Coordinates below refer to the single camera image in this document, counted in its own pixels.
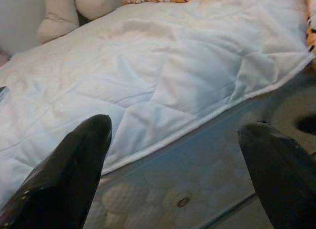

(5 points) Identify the white quilted mattress pad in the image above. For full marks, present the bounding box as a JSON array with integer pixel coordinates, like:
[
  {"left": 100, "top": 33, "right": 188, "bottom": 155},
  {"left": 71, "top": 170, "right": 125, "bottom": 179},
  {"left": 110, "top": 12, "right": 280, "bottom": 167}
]
[{"left": 0, "top": 0, "right": 316, "bottom": 207}]

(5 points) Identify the beige cushion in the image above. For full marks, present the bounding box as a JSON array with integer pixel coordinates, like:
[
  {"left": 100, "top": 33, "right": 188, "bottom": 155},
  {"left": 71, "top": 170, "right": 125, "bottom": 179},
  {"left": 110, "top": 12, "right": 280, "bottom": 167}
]
[
  {"left": 36, "top": 0, "right": 79, "bottom": 44},
  {"left": 75, "top": 0, "right": 139, "bottom": 20}
]

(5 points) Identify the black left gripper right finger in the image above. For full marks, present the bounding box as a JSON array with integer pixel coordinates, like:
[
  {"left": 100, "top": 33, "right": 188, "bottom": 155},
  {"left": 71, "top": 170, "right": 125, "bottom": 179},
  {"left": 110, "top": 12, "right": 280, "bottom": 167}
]
[{"left": 237, "top": 120, "right": 316, "bottom": 229}]

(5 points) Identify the patterned mattress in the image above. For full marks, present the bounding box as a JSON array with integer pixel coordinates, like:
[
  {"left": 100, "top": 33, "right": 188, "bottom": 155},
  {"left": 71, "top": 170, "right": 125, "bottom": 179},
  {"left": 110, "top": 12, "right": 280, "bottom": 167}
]
[{"left": 81, "top": 66, "right": 316, "bottom": 229}]

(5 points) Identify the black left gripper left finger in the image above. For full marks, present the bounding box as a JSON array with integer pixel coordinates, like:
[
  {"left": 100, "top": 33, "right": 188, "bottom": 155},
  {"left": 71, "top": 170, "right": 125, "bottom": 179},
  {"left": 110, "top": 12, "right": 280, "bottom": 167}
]
[{"left": 0, "top": 114, "right": 113, "bottom": 229}]

